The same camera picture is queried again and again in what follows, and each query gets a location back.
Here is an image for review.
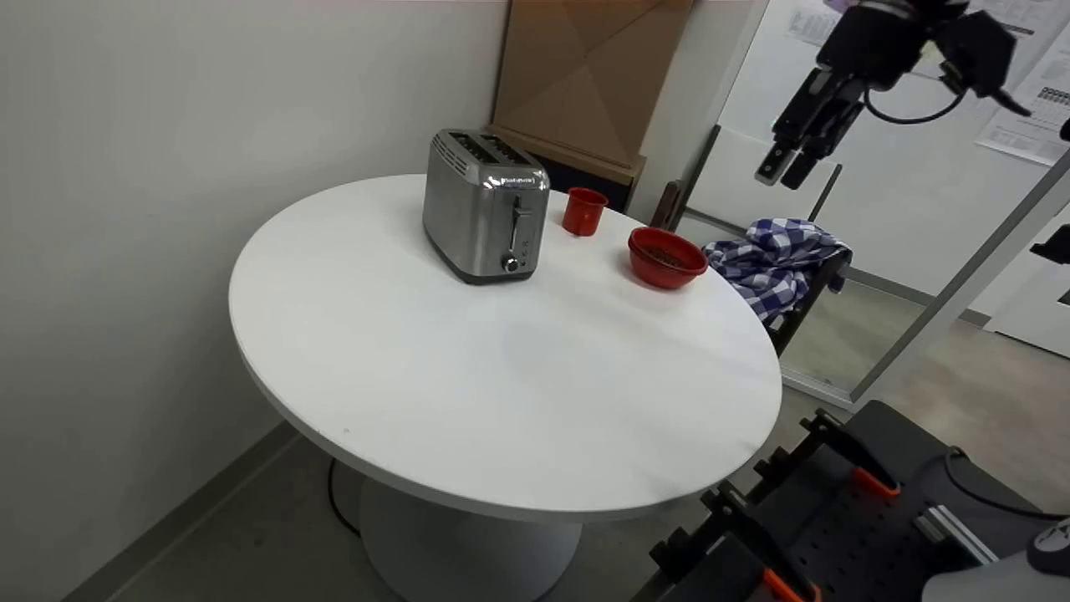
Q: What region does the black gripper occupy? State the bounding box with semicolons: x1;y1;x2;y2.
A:
753;63;869;190

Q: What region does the silver two-slot toaster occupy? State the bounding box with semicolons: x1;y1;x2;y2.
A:
417;126;555;288

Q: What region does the grey robot base cover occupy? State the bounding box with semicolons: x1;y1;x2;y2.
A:
919;513;1070;602

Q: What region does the thin black rod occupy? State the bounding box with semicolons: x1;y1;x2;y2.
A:
806;159;846;227

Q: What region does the blue white checkered cloth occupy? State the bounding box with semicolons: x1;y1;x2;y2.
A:
701;214;854;327

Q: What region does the dark leaning board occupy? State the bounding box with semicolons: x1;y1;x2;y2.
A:
648;121;726;234

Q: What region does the black chair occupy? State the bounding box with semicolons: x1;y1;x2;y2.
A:
763;243;856;357

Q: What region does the red bowl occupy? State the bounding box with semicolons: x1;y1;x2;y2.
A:
627;225;714;294

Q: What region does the grey metal diagonal pole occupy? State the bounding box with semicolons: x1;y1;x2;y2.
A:
846;146;1070;408

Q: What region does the small red cup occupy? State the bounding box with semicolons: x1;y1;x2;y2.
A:
559;182;612;239

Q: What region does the brown cardboard box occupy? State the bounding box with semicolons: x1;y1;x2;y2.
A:
486;0;701;187

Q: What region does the black cart with clamps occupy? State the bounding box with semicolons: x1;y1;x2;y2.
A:
630;396;1070;602

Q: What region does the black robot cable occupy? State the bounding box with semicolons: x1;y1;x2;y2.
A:
861;66;976;126

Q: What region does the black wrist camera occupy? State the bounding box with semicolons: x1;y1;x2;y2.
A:
934;5;1036;121

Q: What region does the white wall poster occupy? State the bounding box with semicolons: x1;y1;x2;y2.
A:
976;49;1070;171

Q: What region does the orange clamp handle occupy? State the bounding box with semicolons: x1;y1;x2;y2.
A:
850;462;905;505
759;564;827;602

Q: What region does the white round table pedestal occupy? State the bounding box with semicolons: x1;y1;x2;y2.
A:
352;476;585;602

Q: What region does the black floor cable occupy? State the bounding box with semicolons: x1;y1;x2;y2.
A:
323;457;369;541

